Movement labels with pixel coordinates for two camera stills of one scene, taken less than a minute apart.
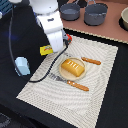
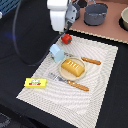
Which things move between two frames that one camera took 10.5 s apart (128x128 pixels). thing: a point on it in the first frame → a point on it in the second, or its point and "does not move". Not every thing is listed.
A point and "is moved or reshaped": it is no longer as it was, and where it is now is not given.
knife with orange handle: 96,62 does not move
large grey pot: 95,13 does not move
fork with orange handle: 70,82 does not move
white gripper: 53,30 → 62,19
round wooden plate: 68,75 does not move
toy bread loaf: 73,67 does not move
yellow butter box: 45,50 → 40,83
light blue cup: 22,65 is moved or reshaped
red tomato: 69,38 does not move
